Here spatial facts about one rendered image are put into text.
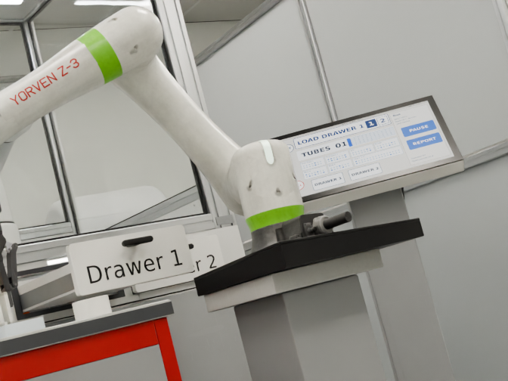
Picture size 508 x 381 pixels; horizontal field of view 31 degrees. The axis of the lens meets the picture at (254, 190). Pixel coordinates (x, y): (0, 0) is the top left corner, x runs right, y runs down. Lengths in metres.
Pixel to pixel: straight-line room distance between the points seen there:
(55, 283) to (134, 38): 0.56
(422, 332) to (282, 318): 0.93
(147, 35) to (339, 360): 0.79
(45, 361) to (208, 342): 0.93
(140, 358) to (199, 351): 0.78
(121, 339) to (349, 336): 0.50
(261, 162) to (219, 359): 0.73
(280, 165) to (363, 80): 1.87
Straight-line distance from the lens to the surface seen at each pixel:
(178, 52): 2.64
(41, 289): 2.10
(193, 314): 2.43
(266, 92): 4.29
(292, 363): 1.83
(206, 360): 2.43
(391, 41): 3.61
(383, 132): 2.74
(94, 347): 1.62
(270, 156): 1.91
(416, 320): 2.68
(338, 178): 2.62
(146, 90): 2.10
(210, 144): 2.08
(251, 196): 1.91
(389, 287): 2.68
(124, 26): 1.96
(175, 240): 2.04
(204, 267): 2.45
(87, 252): 1.93
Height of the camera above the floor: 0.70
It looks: 7 degrees up
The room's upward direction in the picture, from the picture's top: 15 degrees counter-clockwise
